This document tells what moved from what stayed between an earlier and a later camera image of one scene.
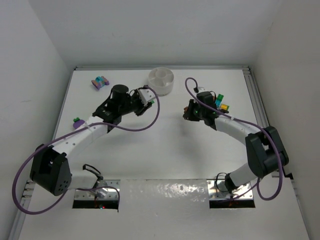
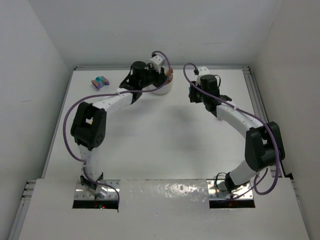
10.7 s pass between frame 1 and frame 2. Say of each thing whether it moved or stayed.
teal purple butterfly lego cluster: stayed
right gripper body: moved
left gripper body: moved
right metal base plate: stayed
